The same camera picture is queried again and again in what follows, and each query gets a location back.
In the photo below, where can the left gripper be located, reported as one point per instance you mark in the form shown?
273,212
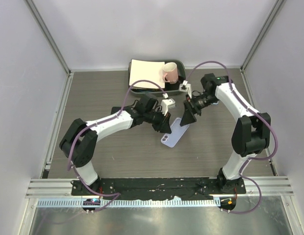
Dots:
163,125

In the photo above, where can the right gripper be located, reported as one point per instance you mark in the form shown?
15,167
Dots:
189,116

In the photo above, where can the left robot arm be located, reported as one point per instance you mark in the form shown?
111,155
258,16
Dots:
79,142

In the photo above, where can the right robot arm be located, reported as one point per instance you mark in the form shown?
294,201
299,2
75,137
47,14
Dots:
251,134

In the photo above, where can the dark green tray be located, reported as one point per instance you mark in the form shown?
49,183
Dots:
170,88

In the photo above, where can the pink mug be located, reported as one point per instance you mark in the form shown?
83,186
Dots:
170,73

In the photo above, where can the cream notebook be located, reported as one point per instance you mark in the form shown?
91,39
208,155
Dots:
146,70

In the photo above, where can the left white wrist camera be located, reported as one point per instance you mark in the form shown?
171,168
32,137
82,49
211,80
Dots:
166,105

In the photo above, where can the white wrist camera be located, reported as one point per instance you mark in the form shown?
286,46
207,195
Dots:
166,105
186,88

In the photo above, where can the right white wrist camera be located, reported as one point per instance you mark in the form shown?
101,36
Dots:
186,88

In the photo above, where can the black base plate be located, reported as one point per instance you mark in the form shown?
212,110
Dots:
160,189

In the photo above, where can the slotted cable duct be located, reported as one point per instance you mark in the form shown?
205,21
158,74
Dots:
82,202

